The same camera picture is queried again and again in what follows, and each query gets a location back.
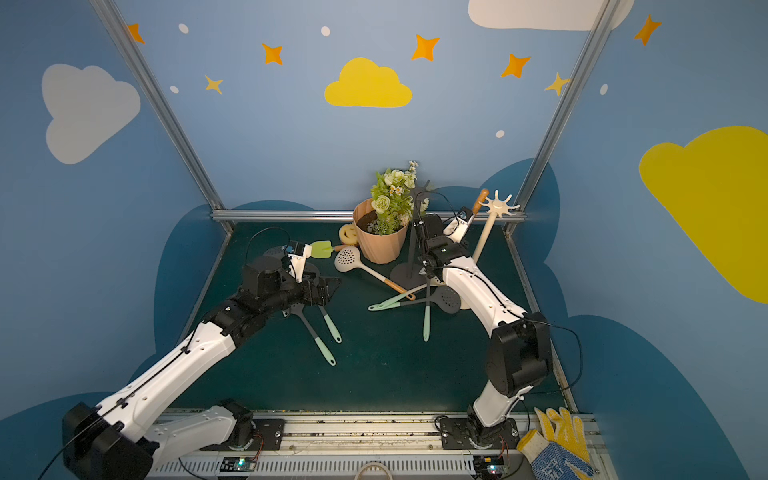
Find grey skimmer mint handle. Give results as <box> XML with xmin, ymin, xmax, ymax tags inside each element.
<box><xmin>318</xmin><ymin>305</ymin><xmax>343</xmax><ymax>344</ymax></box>
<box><xmin>289</xmin><ymin>303</ymin><xmax>337</xmax><ymax>366</ymax></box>
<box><xmin>382</xmin><ymin>286</ymin><xmax>461</xmax><ymax>314</ymax></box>
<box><xmin>422</xmin><ymin>278</ymin><xmax>431</xmax><ymax>342</ymax></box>

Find cream skimmer mint handle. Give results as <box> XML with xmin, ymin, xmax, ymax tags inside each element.
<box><xmin>368</xmin><ymin>283</ymin><xmax>427</xmax><ymax>312</ymax></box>

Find cream skimmer wood handle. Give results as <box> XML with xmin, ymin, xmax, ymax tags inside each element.
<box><xmin>471</xmin><ymin>189</ymin><xmax>489</xmax><ymax>219</ymax></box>

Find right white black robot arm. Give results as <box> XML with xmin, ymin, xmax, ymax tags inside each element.
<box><xmin>412</xmin><ymin>214</ymin><xmax>553</xmax><ymax>447</ymax></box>

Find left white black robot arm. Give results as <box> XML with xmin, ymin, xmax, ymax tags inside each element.
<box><xmin>62</xmin><ymin>256</ymin><xmax>341</xmax><ymax>479</ymax></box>

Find dark grey utensil rack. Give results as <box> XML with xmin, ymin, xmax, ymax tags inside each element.
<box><xmin>390</xmin><ymin>206</ymin><xmax>424</xmax><ymax>290</ymax></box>

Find all grey slotted skimmer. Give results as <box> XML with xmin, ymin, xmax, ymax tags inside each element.
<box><xmin>263</xmin><ymin>246</ymin><xmax>285</xmax><ymax>259</ymax></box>

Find cream utensil rack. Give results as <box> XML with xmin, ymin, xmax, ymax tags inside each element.
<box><xmin>445</xmin><ymin>191</ymin><xmax>519</xmax><ymax>320</ymax></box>

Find green small spatula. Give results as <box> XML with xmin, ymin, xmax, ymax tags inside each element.
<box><xmin>310</xmin><ymin>240</ymin><xmax>357</xmax><ymax>259</ymax></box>

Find pink ribbed flower pot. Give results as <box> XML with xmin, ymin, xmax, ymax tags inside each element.
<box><xmin>353</xmin><ymin>199</ymin><xmax>408</xmax><ymax>264</ymax></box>

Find yellow smiley sponge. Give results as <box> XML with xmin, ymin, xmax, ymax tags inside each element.
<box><xmin>339</xmin><ymin>223</ymin><xmax>358</xmax><ymax>246</ymax></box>

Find green white artificial flowers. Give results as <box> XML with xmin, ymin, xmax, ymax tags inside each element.
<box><xmin>366</xmin><ymin>161</ymin><xmax>419</xmax><ymax>235</ymax></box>

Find yellow blue work glove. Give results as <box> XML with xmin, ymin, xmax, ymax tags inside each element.
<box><xmin>516</xmin><ymin>407</ymin><xmax>594</xmax><ymax>480</ymax></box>

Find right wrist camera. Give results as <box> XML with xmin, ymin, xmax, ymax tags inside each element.
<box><xmin>443</xmin><ymin>207</ymin><xmax>474</xmax><ymax>243</ymax></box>

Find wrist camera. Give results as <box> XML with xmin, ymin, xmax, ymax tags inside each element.
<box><xmin>283</xmin><ymin>241</ymin><xmax>312</xmax><ymax>283</ymax></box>
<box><xmin>443</xmin><ymin>207</ymin><xmax>474</xmax><ymax>243</ymax></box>

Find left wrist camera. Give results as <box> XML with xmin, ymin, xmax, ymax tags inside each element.
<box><xmin>283</xmin><ymin>241</ymin><xmax>312</xmax><ymax>283</ymax></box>

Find cream skimmer wooden handle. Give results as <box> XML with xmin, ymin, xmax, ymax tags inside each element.
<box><xmin>334</xmin><ymin>246</ymin><xmax>416</xmax><ymax>300</ymax></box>

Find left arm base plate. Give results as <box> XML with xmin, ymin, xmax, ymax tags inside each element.
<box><xmin>225</xmin><ymin>418</ymin><xmax>285</xmax><ymax>451</ymax></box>

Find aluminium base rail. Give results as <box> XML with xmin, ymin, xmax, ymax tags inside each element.
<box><xmin>146</xmin><ymin>409</ymin><xmax>538</xmax><ymax>479</ymax></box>

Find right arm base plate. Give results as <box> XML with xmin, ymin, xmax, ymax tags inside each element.
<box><xmin>435</xmin><ymin>416</ymin><xmax>520</xmax><ymax>450</ymax></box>

